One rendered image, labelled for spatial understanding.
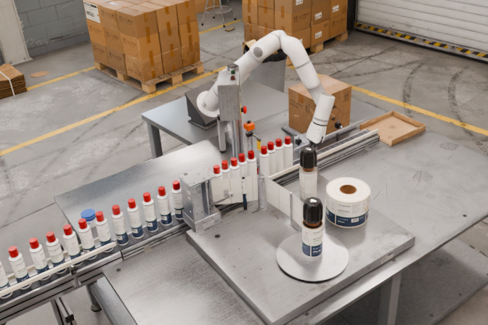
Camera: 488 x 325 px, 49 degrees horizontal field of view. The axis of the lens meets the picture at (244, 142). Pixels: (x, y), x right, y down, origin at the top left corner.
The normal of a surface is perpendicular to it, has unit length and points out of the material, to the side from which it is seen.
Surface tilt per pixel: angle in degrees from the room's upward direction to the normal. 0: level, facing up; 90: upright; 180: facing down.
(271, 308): 0
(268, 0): 90
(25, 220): 0
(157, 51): 92
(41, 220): 0
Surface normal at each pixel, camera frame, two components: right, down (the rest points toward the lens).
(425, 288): -0.10, -0.88
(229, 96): 0.00, 0.50
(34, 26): 0.67, 0.34
